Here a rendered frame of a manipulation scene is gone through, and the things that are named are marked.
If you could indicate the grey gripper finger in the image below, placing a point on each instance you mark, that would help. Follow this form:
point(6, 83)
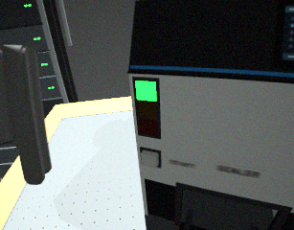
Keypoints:
point(22, 121)

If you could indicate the grey rectangular base plate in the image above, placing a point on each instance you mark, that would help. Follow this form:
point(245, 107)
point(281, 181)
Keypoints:
point(94, 183)

